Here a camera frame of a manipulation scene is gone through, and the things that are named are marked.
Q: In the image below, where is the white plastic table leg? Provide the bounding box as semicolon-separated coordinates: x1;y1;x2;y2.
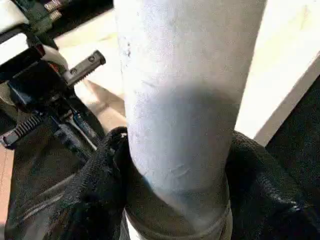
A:
113;0;267;240

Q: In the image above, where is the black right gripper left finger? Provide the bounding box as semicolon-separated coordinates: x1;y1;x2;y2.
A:
44;127;135;240

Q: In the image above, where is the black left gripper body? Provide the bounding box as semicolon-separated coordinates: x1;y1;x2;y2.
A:
0;49;107;151

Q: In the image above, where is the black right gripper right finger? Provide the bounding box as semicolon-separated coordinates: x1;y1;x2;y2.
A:
224;131;320;240

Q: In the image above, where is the white plastic table top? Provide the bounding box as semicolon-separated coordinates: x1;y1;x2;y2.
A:
234;0;320;147

